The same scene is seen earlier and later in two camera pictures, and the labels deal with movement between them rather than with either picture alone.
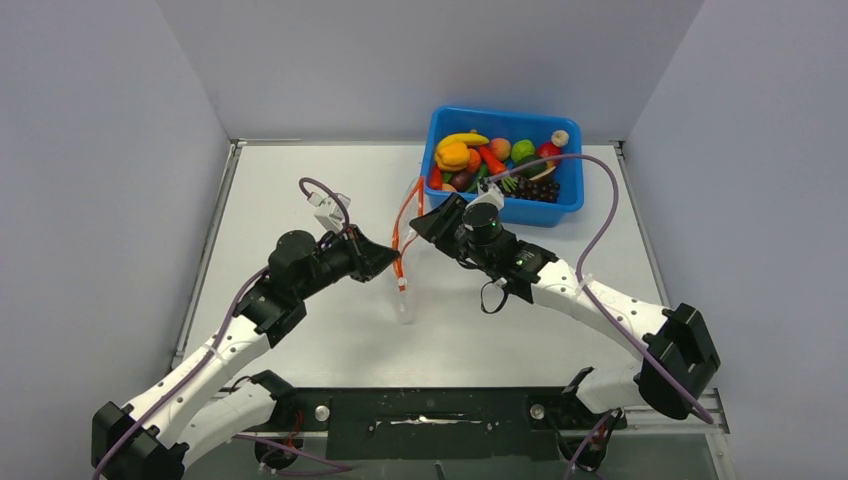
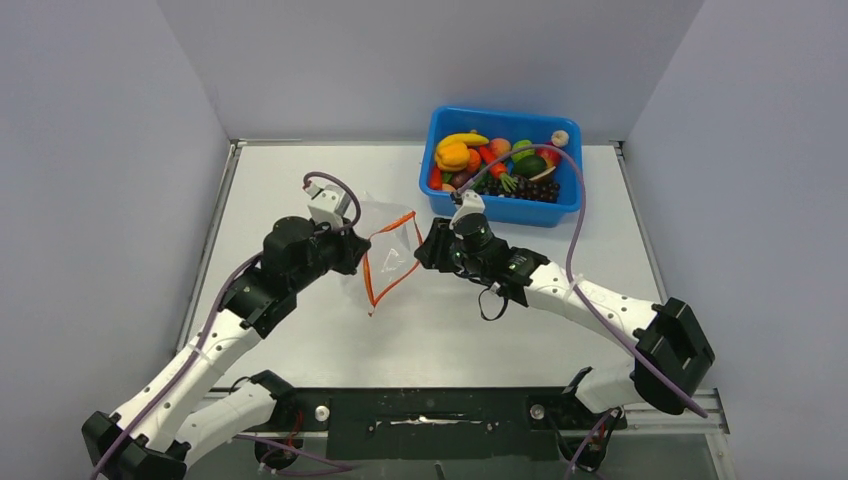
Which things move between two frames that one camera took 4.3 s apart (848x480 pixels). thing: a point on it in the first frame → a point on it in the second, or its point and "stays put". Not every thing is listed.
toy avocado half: [536, 172] stays put
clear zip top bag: [406, 229] → [393, 250]
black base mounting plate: [439, 423] stays put
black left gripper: [368, 258] stays put
